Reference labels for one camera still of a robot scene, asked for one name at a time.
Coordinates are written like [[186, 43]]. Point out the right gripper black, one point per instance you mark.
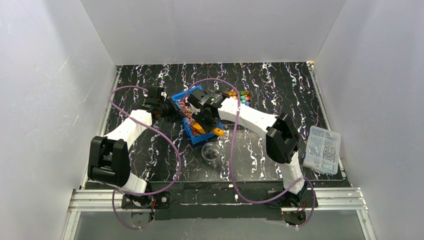
[[205, 121]]

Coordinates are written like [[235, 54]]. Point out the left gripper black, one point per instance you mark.
[[173, 111]]

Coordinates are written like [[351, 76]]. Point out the orange plastic scoop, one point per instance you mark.
[[199, 130]]

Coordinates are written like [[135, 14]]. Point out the blue plastic candy bin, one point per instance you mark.
[[181, 101]]

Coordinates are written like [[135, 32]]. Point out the square tin of star candies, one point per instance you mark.
[[244, 98]]

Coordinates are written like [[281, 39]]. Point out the clear round plastic jar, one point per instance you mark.
[[211, 154]]

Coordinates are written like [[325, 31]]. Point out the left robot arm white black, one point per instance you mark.
[[109, 158]]

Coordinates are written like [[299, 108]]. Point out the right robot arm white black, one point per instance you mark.
[[282, 140]]

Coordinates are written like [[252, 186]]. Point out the clear plastic compartment box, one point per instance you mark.
[[322, 152]]

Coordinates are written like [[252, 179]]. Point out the aluminium frame rail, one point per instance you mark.
[[188, 201]]

